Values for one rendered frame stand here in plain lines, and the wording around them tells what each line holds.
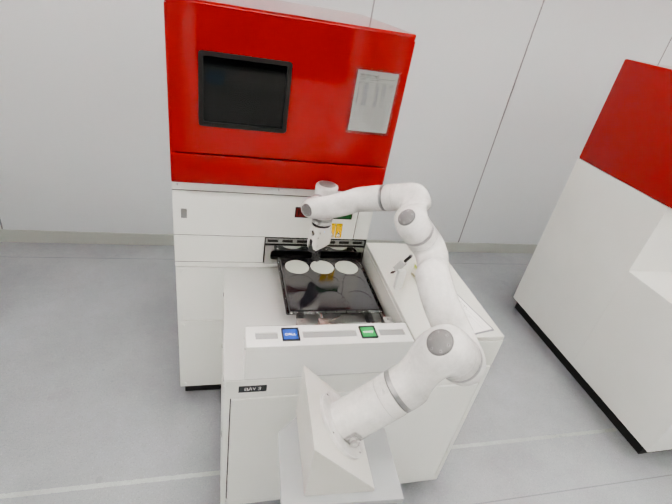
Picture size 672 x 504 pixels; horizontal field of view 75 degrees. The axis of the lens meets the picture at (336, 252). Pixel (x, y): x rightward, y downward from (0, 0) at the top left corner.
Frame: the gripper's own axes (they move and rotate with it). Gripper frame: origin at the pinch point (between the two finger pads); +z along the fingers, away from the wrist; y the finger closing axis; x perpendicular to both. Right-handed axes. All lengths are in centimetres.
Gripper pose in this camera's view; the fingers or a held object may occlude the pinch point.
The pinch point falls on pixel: (316, 256)
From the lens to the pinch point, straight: 176.4
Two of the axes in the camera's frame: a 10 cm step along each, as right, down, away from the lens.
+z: -1.6, 8.4, 5.2
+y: 5.9, -3.4, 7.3
